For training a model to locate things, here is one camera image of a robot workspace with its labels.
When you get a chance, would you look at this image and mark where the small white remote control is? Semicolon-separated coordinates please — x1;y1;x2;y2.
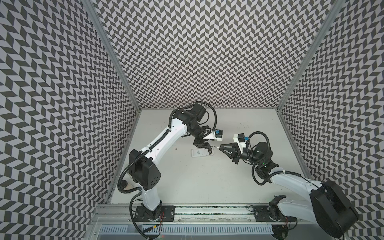
191;149;210;158

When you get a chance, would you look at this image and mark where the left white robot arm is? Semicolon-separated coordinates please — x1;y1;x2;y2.
117;101;221;221

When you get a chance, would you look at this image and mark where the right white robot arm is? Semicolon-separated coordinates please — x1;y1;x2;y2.
219;142;360;239

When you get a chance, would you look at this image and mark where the white ventilation grille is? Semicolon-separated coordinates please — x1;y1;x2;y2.
99;225;273;236

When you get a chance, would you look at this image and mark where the clear jar left side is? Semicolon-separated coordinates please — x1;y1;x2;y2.
121;180;133;191

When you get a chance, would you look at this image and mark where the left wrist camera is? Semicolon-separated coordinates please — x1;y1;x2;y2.
207;129;224;141

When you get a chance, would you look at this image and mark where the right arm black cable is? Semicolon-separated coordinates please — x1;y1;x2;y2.
245;130;301;187

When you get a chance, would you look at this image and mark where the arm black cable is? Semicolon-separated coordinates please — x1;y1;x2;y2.
167;101;218;139
245;130;301;187

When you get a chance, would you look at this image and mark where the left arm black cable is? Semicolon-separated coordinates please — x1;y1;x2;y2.
167;101;218;139

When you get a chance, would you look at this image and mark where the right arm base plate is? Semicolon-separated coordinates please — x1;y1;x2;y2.
248;205;297;223

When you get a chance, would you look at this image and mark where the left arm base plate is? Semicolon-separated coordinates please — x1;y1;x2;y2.
134;204;176;223

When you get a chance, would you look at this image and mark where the aluminium front rail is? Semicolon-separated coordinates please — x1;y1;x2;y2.
89;202;309;225

